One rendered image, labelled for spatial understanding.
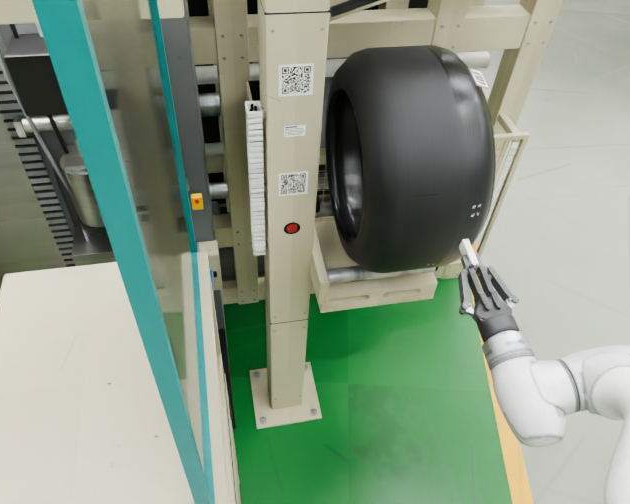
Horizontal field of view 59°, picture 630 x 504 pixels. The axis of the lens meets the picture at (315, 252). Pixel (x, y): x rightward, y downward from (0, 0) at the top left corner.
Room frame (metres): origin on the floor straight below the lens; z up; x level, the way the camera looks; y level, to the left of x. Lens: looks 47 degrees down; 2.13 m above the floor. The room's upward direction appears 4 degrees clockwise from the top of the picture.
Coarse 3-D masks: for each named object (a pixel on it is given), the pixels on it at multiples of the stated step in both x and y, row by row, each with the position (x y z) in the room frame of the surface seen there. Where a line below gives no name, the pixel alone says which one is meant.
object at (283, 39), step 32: (288, 0) 1.07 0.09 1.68; (320, 0) 1.08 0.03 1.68; (288, 32) 1.07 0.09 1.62; (320, 32) 1.08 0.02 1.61; (320, 64) 1.08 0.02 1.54; (288, 96) 1.07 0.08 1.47; (320, 96) 1.08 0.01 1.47; (320, 128) 1.09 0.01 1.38; (288, 160) 1.07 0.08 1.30; (288, 224) 1.07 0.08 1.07; (288, 256) 1.07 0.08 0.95; (288, 288) 1.07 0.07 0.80; (288, 320) 1.07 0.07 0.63; (288, 352) 1.07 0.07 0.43; (288, 384) 1.07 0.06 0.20
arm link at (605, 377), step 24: (576, 360) 0.57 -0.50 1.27; (600, 360) 0.56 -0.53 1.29; (624, 360) 0.56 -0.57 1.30; (576, 384) 0.53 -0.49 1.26; (600, 384) 0.51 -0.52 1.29; (624, 384) 0.50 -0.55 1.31; (600, 408) 0.49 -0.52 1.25; (624, 408) 0.46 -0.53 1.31; (624, 432) 0.40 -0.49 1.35; (624, 456) 0.34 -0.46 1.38; (624, 480) 0.30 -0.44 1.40
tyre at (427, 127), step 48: (384, 48) 1.31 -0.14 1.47; (432, 48) 1.32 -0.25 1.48; (336, 96) 1.37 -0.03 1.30; (384, 96) 1.10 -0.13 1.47; (432, 96) 1.12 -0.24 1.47; (480, 96) 1.16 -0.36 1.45; (336, 144) 1.43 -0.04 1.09; (384, 144) 1.02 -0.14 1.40; (432, 144) 1.02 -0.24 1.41; (480, 144) 1.05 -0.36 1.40; (336, 192) 1.29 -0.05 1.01; (384, 192) 0.96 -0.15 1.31; (432, 192) 0.96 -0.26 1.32; (480, 192) 0.99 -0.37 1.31; (384, 240) 0.92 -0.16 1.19; (432, 240) 0.94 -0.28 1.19
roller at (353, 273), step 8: (328, 272) 1.04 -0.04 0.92; (336, 272) 1.04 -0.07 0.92; (344, 272) 1.05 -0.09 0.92; (352, 272) 1.05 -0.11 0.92; (360, 272) 1.05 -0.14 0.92; (368, 272) 1.06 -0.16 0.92; (392, 272) 1.07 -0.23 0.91; (400, 272) 1.07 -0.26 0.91; (408, 272) 1.08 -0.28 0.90; (416, 272) 1.09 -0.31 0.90; (424, 272) 1.09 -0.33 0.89; (336, 280) 1.03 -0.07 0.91; (344, 280) 1.03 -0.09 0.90; (352, 280) 1.04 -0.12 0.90; (360, 280) 1.05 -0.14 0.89
